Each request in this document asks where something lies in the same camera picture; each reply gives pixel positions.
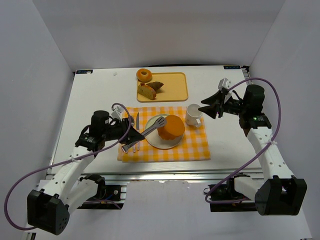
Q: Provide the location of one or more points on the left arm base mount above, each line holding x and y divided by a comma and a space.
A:
110, 196

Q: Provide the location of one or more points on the aluminium frame rail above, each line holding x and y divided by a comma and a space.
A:
204, 176

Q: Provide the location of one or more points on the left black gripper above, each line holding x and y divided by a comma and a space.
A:
127, 129

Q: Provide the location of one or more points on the sliced bread loaf piece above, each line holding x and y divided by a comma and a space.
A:
146, 91

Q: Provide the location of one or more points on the tall orange round cake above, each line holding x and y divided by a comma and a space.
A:
173, 129

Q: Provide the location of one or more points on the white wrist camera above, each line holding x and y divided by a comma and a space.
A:
117, 111
224, 86

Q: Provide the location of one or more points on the pink handled knife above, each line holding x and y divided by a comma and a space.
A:
138, 129

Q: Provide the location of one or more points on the yellow serving tray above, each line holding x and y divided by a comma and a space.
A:
174, 88

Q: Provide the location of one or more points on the white mug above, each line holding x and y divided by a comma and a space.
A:
193, 115

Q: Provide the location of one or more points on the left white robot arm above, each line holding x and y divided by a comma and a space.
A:
49, 208

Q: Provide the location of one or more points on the yellow checkered cloth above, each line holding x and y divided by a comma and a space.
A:
193, 146

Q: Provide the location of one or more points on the metal serving tongs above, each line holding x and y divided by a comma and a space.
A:
159, 123

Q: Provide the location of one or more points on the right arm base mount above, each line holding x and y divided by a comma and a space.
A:
226, 192

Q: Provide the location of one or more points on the ring donut bread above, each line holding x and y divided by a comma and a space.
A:
144, 75

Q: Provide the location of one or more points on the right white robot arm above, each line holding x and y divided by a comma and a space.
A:
281, 194

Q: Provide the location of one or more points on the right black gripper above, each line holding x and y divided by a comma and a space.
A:
220, 107

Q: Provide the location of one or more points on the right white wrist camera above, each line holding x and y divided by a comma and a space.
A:
224, 86

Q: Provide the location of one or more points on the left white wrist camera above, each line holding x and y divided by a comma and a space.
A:
117, 111

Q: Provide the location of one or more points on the pale green ceramic plate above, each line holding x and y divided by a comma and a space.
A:
156, 141

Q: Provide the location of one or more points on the brown chocolate croissant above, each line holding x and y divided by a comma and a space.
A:
156, 85

